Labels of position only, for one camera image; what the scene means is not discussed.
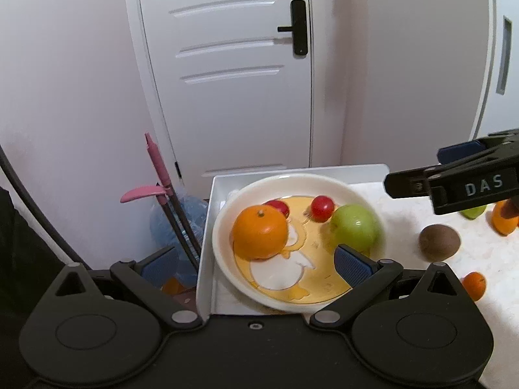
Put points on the white oval duck bowl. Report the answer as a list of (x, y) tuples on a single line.
[(274, 239)]

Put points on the small tangerine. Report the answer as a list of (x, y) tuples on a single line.
[(475, 284)]

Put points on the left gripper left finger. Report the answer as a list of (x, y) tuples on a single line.
[(152, 283)]

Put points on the orange in bowl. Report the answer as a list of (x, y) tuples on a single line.
[(259, 232)]

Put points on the black door handle lock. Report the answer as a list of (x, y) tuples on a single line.
[(298, 27)]

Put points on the pink handled tool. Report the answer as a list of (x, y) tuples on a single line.
[(169, 201)]

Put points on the white chair left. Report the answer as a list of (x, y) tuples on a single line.
[(303, 282)]

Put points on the red cherry tomato right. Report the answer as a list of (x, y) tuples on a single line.
[(321, 208)]

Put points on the white wardrobe door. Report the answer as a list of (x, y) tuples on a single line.
[(498, 101)]

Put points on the red cherry tomato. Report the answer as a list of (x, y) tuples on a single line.
[(281, 206), (321, 208)]

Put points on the brown kiwi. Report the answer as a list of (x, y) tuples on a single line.
[(439, 242)]

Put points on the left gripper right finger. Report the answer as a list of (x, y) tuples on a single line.
[(367, 279)]

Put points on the green apple in bowl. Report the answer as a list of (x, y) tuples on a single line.
[(355, 226)]

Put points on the red cherry tomato left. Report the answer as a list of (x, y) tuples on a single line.
[(281, 206)]

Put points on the green apple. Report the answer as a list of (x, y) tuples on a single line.
[(355, 226), (474, 212)]

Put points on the large orange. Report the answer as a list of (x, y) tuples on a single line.
[(504, 217)]

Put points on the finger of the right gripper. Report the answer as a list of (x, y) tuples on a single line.
[(410, 184), (458, 152)]

